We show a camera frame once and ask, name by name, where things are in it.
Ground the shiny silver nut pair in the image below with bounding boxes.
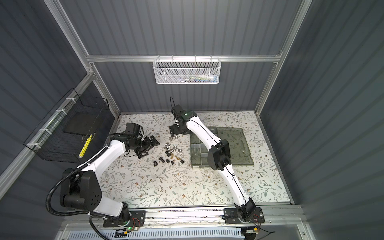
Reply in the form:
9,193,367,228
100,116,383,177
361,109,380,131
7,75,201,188
173,145,183,153

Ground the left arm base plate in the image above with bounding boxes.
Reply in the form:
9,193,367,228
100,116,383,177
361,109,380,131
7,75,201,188
103,211,146,228

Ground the aluminium front rail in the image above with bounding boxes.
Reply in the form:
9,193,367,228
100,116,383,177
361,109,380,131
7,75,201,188
61,203,307,230

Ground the black wire basket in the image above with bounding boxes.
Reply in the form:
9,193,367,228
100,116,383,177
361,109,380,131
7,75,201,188
24,92,114,164

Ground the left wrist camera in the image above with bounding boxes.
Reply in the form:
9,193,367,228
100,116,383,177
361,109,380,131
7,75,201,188
125,123,144,138

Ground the white wire mesh basket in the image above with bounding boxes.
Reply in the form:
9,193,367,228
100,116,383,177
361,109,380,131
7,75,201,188
153,59,222,85

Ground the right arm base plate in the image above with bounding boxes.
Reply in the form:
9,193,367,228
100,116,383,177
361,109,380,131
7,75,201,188
221,207,265,225

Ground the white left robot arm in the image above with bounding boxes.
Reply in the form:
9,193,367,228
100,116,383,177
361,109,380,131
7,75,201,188
60,132,160,222

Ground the translucent green organizer box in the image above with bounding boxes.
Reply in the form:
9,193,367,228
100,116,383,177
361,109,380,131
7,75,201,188
190,127,254,168

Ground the yellow marker pen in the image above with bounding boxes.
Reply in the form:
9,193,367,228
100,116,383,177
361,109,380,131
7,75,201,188
78,135,93,159

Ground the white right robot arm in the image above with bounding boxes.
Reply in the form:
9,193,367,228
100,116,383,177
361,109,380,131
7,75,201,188
170,112,256,222

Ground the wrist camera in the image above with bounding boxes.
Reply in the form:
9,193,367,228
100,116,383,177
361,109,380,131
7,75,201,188
125,123,144,138
171,105,197,121

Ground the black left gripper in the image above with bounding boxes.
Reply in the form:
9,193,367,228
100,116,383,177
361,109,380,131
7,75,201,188
131,134,160,158

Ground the black corrugated cable hose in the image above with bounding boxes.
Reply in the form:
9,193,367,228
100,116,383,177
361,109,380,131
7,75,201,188
45,167,91,217

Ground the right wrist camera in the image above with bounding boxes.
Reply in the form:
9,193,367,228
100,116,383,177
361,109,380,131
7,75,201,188
171,105,197,121

